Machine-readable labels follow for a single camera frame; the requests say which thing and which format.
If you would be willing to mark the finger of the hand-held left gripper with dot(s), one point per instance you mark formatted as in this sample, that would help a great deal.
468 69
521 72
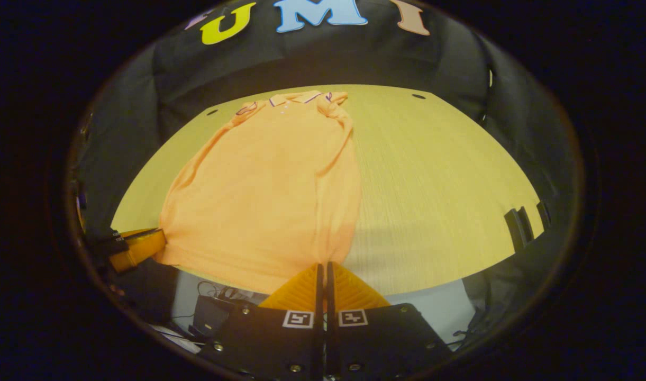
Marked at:
143 244

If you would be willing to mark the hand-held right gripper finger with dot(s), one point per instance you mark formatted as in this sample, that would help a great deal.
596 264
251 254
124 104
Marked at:
329 296
319 296

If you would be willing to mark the orange T-shirt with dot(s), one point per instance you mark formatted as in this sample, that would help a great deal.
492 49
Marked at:
270 185

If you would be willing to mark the black box under table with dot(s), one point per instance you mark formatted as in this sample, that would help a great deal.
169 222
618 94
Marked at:
211 317

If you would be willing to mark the black table clamp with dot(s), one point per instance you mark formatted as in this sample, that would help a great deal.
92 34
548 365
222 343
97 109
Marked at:
518 227

